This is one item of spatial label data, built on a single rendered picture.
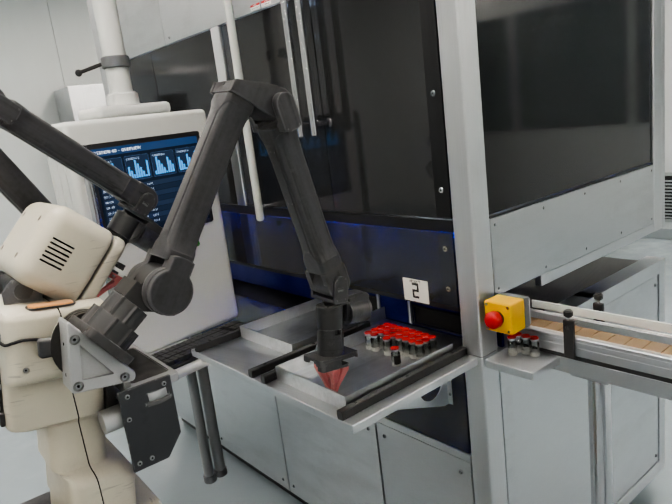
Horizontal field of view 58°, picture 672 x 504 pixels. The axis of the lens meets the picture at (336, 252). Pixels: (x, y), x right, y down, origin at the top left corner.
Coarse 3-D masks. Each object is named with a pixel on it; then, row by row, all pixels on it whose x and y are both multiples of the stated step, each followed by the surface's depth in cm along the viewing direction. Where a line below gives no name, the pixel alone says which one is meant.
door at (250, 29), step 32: (288, 0) 169; (224, 32) 197; (256, 32) 184; (256, 64) 187; (288, 64) 175; (320, 96) 168; (320, 128) 171; (256, 160) 200; (320, 160) 175; (320, 192) 178
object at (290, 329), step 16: (304, 304) 192; (256, 320) 181; (272, 320) 185; (288, 320) 188; (304, 320) 186; (368, 320) 175; (256, 336) 172; (272, 336) 176; (288, 336) 174; (304, 336) 173; (288, 352) 160
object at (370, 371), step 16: (352, 336) 160; (368, 352) 156; (432, 352) 143; (288, 368) 148; (304, 368) 151; (352, 368) 147; (368, 368) 146; (384, 368) 145; (400, 368) 136; (416, 368) 139; (288, 384) 143; (304, 384) 137; (320, 384) 141; (352, 384) 139; (368, 384) 130; (384, 384) 133; (336, 400) 129; (352, 400) 127
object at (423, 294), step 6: (408, 282) 157; (414, 282) 155; (420, 282) 154; (426, 282) 152; (408, 288) 158; (414, 288) 156; (420, 288) 154; (426, 288) 153; (408, 294) 158; (420, 294) 155; (426, 294) 153; (414, 300) 157; (420, 300) 155; (426, 300) 154
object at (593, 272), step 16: (576, 272) 207; (592, 272) 205; (608, 272) 203; (240, 288) 240; (256, 288) 237; (528, 288) 197; (544, 288) 195; (560, 288) 193; (576, 288) 191; (272, 304) 214; (288, 304) 211; (224, 448) 287; (272, 480) 256
